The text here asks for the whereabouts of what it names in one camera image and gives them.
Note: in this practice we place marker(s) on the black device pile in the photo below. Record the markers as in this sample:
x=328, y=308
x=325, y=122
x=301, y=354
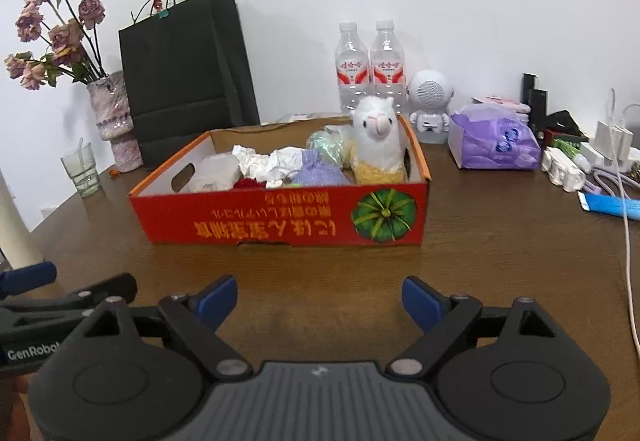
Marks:
x=534, y=101

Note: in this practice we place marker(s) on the pink patterned tin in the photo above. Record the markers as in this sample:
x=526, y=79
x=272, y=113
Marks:
x=500, y=101

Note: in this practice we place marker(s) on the clear glass cup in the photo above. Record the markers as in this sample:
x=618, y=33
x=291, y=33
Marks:
x=82, y=171

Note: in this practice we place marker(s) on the orange cardboard box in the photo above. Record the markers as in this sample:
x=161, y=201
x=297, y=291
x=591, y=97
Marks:
x=280, y=216

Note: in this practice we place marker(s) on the green tube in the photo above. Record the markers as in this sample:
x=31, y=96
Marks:
x=572, y=152

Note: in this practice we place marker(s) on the white and yellow alpaca plush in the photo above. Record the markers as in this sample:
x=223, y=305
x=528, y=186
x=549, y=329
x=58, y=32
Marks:
x=377, y=141

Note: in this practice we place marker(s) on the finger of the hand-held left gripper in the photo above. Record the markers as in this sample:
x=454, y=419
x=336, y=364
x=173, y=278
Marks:
x=115, y=286
x=30, y=277

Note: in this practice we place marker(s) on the white robot speaker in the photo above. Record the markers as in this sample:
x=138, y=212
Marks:
x=430, y=96

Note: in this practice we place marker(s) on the purple knitted item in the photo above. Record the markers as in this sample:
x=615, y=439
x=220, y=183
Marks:
x=317, y=171

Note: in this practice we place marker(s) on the red knitted item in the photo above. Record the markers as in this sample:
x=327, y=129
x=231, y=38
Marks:
x=247, y=183

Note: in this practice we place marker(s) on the white adapter block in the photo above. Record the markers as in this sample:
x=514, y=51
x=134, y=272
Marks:
x=612, y=138

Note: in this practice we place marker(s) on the red box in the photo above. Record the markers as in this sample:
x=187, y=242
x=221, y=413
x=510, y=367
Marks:
x=551, y=137

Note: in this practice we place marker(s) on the blue and white tube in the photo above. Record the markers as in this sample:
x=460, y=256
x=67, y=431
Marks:
x=610, y=206

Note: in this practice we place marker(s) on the white tissue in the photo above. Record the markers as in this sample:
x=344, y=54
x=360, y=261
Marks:
x=285, y=161
x=250, y=161

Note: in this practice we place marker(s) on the white charger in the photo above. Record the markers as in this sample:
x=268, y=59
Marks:
x=597, y=156

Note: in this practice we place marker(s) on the green plastic bag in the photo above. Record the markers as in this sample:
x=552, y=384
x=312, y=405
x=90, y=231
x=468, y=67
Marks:
x=325, y=143

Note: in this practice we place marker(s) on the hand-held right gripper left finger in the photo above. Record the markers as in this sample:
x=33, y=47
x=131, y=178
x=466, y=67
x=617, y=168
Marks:
x=220, y=301

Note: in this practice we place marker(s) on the small red gift tag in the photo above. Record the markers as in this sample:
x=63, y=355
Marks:
x=160, y=7

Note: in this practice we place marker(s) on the white power strip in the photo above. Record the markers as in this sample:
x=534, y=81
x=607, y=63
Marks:
x=562, y=168

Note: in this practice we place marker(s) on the white cylinder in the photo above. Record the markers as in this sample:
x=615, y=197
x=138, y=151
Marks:
x=15, y=221

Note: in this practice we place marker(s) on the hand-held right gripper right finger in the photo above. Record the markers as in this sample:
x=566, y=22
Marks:
x=420, y=303

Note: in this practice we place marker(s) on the purple tissue pack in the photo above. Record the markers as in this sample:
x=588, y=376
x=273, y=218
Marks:
x=490, y=141

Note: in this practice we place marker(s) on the dried pink flowers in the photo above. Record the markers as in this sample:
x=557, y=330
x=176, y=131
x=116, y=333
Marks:
x=55, y=31

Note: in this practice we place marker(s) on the black paper bag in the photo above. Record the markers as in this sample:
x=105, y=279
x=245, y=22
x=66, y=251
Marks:
x=175, y=86
x=240, y=51

